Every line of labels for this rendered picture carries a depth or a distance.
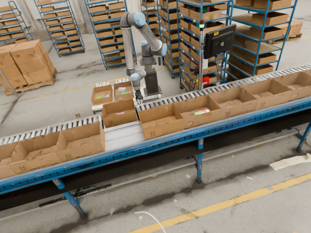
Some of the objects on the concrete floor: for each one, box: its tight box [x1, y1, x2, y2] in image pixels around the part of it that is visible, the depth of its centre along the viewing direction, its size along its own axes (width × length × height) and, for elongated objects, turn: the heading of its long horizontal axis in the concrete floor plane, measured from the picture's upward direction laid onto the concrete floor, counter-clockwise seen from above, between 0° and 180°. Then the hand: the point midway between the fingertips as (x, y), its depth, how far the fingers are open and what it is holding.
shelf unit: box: [34, 0, 85, 57], centre depth 680 cm, size 98×49×196 cm, turn 112°
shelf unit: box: [84, 0, 137, 71], centre depth 521 cm, size 98×49×196 cm, turn 110°
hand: (140, 103), depth 224 cm, fingers closed
